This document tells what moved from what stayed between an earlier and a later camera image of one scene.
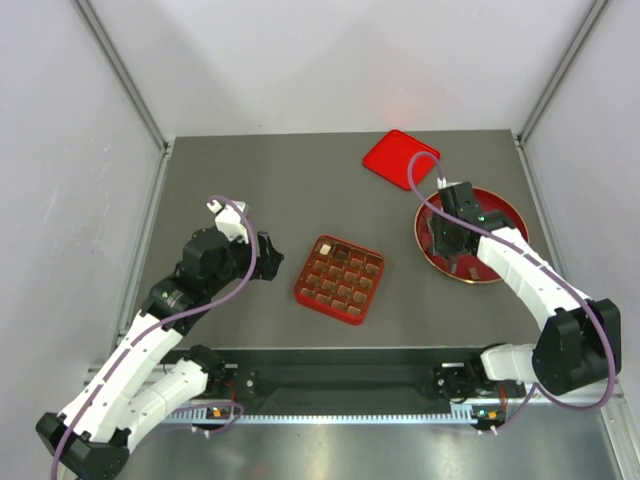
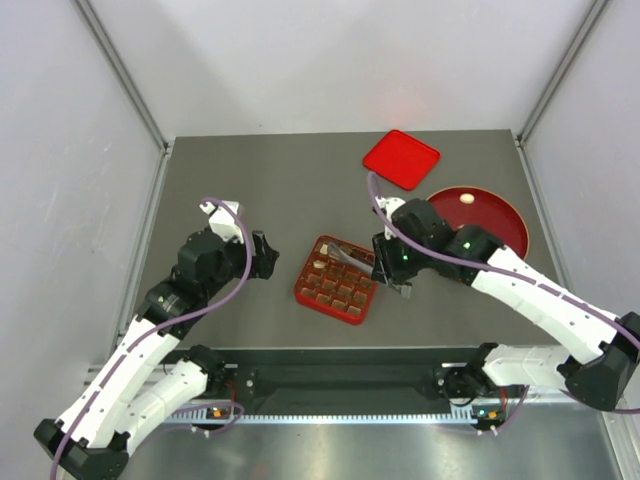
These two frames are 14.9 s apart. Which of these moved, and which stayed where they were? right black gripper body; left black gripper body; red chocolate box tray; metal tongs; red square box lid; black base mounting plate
Moved: metal tongs; right black gripper body
Stayed: red square box lid; black base mounting plate; left black gripper body; red chocolate box tray
